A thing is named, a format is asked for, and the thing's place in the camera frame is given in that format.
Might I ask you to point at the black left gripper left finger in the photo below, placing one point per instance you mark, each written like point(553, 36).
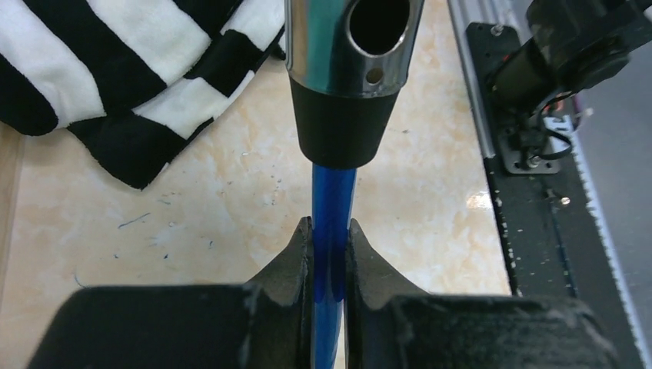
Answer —
point(262, 323)

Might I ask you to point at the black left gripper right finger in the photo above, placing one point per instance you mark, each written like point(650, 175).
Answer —
point(392, 323)

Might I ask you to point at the blue cable lock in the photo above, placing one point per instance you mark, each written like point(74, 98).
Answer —
point(347, 62)

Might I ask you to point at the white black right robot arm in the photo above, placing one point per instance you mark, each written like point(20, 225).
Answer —
point(574, 46)

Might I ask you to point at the black white striped cloth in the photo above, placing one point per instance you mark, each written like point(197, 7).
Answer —
point(134, 81)

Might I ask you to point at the wooden clothes rack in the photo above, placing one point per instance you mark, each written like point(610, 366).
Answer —
point(12, 154)

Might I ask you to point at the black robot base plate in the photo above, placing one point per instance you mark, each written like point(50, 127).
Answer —
point(551, 235)

